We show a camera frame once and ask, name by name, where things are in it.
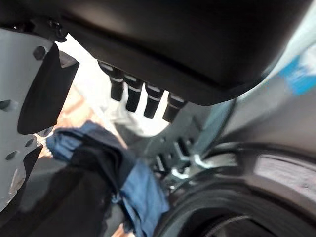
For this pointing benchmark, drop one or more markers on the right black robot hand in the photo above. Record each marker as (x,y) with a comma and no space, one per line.
(172,37)

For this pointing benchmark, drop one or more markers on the black garment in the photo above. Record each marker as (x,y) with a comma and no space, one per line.
(93,158)

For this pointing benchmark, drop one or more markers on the blue garment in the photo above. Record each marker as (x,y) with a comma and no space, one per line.
(143,195)

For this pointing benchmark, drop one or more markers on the dark grey washing machine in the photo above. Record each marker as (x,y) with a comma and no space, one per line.
(271,123)

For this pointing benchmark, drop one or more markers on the blue energy label sticker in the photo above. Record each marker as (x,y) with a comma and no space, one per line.
(296,74)

